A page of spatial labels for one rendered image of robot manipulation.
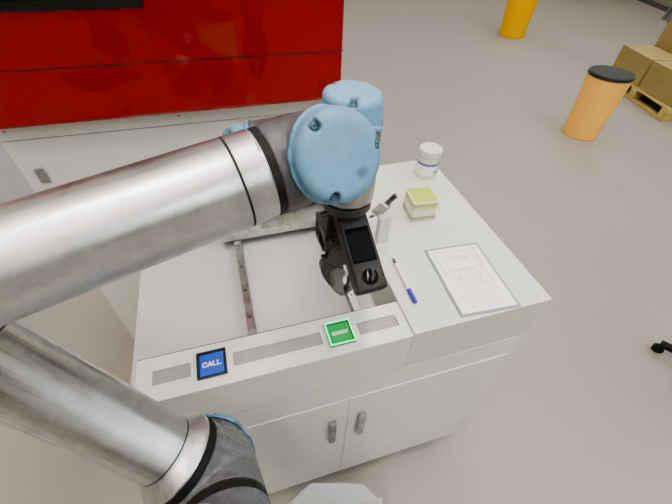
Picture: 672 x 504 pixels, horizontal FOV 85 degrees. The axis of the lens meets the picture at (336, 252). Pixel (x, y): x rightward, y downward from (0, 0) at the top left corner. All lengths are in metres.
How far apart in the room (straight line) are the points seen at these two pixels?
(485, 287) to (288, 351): 0.48
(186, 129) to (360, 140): 0.83
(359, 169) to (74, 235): 0.20
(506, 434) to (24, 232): 1.80
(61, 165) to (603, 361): 2.33
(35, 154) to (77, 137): 0.11
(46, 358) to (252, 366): 0.38
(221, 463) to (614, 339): 2.15
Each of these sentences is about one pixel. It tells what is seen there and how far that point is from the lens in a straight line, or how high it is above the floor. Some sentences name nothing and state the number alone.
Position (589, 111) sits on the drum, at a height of 0.27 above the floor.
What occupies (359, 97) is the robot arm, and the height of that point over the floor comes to 1.46.
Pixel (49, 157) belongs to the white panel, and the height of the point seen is 1.12.
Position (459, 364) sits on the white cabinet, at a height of 0.74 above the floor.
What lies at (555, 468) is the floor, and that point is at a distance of 1.92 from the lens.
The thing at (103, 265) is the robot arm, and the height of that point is 1.44.
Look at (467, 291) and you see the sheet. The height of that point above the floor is 0.97.
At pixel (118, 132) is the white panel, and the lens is 1.11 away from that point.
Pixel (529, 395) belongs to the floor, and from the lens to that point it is 2.01.
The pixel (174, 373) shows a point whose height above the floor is 0.96.
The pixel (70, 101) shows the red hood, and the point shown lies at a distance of 1.04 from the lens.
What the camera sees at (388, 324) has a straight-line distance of 0.82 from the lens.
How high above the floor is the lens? 1.63
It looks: 45 degrees down
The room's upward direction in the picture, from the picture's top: 3 degrees clockwise
